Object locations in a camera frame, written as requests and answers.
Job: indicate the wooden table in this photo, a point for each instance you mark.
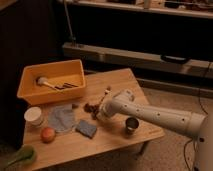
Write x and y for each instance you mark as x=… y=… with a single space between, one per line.
x=110 y=134

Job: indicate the yellow plastic bin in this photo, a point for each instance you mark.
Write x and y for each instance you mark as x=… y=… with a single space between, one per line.
x=68 y=75

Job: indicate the blue-grey sponge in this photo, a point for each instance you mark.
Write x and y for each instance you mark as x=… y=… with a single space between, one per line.
x=86 y=129

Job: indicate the small dark object by cloth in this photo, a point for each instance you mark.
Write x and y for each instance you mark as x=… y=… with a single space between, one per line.
x=75 y=106

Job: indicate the white paper cup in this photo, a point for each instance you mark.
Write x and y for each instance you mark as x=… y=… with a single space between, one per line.
x=34 y=116

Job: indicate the black handle on shelf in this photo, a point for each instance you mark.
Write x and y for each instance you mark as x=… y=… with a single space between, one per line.
x=174 y=59

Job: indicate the green pear-shaped toy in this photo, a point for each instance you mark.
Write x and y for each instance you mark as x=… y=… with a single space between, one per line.
x=25 y=155

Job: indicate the metal cup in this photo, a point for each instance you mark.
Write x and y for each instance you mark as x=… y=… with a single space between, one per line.
x=131 y=124

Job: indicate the metal pole with base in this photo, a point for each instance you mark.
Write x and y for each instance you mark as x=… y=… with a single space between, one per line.
x=72 y=33

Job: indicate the red apple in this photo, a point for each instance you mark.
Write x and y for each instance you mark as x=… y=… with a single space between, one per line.
x=47 y=134

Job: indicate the grey cloth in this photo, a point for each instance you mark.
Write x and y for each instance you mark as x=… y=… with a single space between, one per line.
x=61 y=118

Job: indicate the dark grape bunch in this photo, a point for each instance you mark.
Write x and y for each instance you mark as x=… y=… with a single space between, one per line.
x=92 y=109

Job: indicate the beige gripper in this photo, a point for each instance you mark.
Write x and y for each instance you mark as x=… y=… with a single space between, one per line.
x=100 y=115

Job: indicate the white-headed dish brush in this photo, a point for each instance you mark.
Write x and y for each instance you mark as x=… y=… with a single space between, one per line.
x=43 y=81

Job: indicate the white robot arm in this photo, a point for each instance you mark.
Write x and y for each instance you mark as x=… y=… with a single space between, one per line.
x=193 y=125

